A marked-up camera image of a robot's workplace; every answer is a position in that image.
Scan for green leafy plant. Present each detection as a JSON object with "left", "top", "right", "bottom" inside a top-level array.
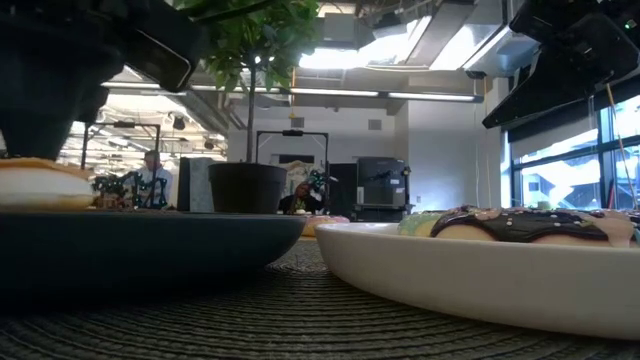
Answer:
[{"left": 172, "top": 0, "right": 321, "bottom": 164}]

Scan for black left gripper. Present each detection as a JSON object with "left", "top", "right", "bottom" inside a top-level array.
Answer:
[{"left": 0, "top": 0, "right": 207, "bottom": 161}]

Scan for standing person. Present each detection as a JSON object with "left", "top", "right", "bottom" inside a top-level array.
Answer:
[{"left": 132, "top": 149, "right": 174, "bottom": 209}]

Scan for black cabinet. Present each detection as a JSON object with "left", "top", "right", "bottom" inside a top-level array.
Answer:
[{"left": 355, "top": 157, "right": 414, "bottom": 222}]

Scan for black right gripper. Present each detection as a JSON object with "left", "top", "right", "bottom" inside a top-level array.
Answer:
[{"left": 482, "top": 0, "right": 640, "bottom": 130}]

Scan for black frame rig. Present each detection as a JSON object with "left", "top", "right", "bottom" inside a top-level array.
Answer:
[
  {"left": 80, "top": 121, "right": 162, "bottom": 209},
  {"left": 255, "top": 129, "right": 330, "bottom": 211}
]

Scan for grey round woven placemat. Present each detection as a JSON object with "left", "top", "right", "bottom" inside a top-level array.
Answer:
[{"left": 0, "top": 239, "right": 640, "bottom": 360}]

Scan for long ceiling light strip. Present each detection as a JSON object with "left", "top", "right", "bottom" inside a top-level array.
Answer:
[{"left": 99, "top": 82, "right": 484, "bottom": 104}]

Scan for black plate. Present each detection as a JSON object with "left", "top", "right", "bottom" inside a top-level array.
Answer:
[{"left": 0, "top": 208, "right": 307, "bottom": 301}]

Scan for seated person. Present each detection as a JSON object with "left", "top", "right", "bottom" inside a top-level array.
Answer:
[{"left": 278, "top": 180, "right": 326, "bottom": 215}]

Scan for black plant pot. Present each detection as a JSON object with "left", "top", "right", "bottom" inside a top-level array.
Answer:
[{"left": 208, "top": 162, "right": 289, "bottom": 215}]

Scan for white plate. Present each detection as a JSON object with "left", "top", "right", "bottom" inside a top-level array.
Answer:
[{"left": 314, "top": 222, "right": 640, "bottom": 341}]

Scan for chocolate sprinkled donut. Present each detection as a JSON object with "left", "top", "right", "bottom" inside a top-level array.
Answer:
[{"left": 429, "top": 204, "right": 640, "bottom": 249}]

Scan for white frosted donut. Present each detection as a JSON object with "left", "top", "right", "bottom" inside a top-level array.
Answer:
[{"left": 0, "top": 157, "right": 96, "bottom": 211}]

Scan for grey upright box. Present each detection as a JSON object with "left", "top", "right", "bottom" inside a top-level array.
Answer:
[{"left": 177, "top": 157, "right": 216, "bottom": 213}]

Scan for silver ceiling duct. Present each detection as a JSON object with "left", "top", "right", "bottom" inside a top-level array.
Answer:
[{"left": 429, "top": 0, "right": 539, "bottom": 79}]

